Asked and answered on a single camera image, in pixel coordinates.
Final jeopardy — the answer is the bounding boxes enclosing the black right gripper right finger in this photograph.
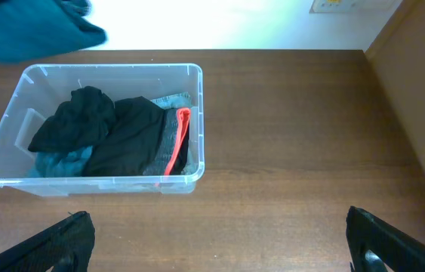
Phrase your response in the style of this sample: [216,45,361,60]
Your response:
[346,206,425,272]

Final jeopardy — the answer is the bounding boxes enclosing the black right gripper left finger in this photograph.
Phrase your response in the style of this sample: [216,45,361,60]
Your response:
[0,211,95,272]

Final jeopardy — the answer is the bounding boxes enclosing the small blue cloth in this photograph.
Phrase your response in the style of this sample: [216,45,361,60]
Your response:
[27,147,93,178]

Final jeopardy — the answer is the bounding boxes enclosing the black cloth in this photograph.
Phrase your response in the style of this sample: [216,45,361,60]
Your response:
[28,86,115,153]

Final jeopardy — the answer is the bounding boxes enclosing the black shorts red grey waistband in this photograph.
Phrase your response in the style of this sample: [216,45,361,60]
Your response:
[82,97,192,177]

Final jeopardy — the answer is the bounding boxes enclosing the light blue jeans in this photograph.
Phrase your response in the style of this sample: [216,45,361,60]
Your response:
[152,92,196,175]

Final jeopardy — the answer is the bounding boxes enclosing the dark blue jeans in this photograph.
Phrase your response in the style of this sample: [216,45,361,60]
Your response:
[0,0,107,63]

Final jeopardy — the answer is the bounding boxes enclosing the clear plastic storage bin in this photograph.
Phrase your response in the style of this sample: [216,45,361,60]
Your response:
[0,63,205,196]

